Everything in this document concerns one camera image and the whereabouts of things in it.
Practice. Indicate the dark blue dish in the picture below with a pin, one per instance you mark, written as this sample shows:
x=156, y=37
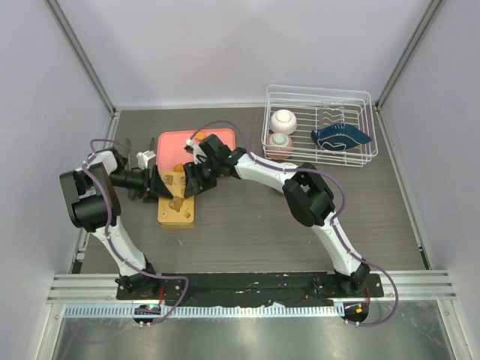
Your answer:
x=339, y=137

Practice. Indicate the white wire dish rack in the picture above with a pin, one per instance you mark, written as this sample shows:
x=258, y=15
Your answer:
x=317, y=108

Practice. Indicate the metal tongs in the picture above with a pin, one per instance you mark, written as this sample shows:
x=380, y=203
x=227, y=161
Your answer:
x=129, y=150

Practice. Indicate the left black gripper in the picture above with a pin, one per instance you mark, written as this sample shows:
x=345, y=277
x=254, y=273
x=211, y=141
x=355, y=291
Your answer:
x=154, y=187

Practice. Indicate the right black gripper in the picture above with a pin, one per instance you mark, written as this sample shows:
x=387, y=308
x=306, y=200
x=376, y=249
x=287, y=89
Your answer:
x=192, y=171

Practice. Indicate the pink patterned cup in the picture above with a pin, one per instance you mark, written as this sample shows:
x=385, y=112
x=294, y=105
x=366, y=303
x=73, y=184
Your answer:
x=278, y=146

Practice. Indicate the white ceramic bowl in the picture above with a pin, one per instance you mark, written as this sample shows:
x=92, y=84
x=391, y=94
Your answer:
x=289, y=170

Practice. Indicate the white slotted cable duct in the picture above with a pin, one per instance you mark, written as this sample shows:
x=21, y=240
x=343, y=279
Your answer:
x=148, y=311

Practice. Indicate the silver tin lid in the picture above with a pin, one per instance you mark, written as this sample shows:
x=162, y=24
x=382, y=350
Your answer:
x=177, y=213

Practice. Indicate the aluminium frame rail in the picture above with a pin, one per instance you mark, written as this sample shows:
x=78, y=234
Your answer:
x=101, y=288

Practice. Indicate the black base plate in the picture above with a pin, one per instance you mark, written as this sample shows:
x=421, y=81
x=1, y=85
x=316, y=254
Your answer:
x=247, y=290

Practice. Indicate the white round teapot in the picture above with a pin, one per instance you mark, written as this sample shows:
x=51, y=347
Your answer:
x=283, y=121

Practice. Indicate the orange flower cookie lower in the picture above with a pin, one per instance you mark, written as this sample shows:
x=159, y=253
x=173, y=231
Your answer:
x=179, y=168

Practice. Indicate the pink plastic tray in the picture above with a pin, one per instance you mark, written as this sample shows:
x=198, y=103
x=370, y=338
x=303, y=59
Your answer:
x=170, y=146

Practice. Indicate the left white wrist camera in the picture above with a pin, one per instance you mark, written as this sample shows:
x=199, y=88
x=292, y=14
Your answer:
x=144, y=157

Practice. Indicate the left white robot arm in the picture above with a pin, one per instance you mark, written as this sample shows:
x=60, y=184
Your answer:
x=93, y=205

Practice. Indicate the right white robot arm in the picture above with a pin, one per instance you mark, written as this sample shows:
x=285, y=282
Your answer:
x=309, y=198

